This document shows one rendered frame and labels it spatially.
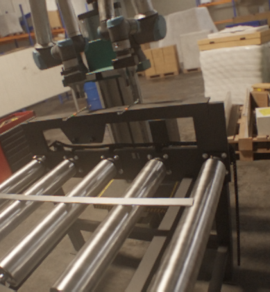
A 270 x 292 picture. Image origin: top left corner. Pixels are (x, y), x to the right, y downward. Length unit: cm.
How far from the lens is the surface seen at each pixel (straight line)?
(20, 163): 358
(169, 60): 951
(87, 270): 86
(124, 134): 218
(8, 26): 1271
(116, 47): 136
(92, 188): 129
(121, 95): 207
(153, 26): 161
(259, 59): 432
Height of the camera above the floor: 149
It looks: 22 degrees down
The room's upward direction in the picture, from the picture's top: 14 degrees counter-clockwise
